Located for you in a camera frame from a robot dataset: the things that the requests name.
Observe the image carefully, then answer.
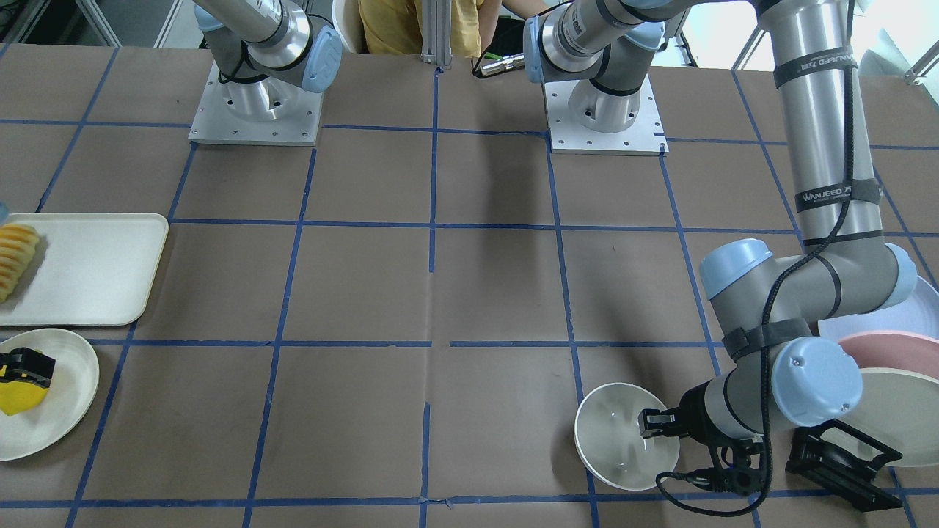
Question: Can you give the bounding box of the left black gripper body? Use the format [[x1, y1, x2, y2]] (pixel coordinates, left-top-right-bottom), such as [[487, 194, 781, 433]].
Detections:
[[676, 382, 764, 459]]

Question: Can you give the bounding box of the yellow lemon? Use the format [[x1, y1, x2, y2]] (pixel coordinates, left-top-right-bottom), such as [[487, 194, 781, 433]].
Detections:
[[1, 365, 51, 417]]

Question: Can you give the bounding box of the white ceramic bowl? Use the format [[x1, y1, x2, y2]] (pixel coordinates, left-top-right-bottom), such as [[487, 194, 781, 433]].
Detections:
[[574, 382, 680, 491]]

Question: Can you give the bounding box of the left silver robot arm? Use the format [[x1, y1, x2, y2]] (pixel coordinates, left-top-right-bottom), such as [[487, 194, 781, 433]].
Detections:
[[574, 1, 918, 496]]

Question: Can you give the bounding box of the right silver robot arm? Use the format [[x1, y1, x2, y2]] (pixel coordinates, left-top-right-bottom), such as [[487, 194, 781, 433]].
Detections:
[[2, 1, 342, 345]]

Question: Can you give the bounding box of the cream round plate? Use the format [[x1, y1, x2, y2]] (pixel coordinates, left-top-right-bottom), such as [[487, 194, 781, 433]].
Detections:
[[1, 328, 100, 462]]

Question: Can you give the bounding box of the black plate rack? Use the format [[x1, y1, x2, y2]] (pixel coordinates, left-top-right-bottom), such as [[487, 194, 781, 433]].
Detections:
[[786, 419, 902, 513]]

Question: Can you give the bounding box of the white rectangular tray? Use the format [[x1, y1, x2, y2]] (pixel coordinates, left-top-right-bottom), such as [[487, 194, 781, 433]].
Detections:
[[1, 213, 169, 327]]

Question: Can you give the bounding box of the sliced yellow fruit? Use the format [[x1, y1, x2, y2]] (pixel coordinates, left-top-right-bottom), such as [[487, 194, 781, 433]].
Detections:
[[1, 223, 40, 303]]

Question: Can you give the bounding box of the cream plate in rack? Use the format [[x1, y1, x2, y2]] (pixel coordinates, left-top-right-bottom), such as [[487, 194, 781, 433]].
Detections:
[[841, 367, 938, 467]]

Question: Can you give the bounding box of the pink plate in rack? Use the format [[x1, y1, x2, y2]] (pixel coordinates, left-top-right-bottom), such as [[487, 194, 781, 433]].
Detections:
[[838, 330, 938, 380]]

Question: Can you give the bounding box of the light blue plate in rack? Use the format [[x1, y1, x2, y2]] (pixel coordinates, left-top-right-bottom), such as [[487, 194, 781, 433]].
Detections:
[[817, 277, 938, 341]]

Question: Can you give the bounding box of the white chair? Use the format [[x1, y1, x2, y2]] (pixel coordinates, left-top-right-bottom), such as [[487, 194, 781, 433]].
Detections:
[[331, 0, 368, 54]]

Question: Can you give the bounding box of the person in yellow shirt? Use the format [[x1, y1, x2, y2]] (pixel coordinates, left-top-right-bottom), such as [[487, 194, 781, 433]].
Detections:
[[358, 1, 547, 58]]

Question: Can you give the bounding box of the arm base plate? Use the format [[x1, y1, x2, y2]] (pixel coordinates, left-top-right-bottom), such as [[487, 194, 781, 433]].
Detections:
[[189, 63, 323, 147], [543, 78, 668, 156]]

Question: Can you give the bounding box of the aluminium frame post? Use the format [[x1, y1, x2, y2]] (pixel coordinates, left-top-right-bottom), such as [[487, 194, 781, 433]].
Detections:
[[420, 0, 453, 70]]

